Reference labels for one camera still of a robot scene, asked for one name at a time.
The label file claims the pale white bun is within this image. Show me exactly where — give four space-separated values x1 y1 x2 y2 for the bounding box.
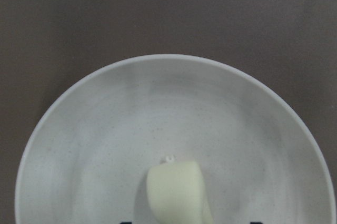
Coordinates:
146 161 214 223

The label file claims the round cream plate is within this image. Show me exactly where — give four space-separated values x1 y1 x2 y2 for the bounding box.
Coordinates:
15 54 336 223

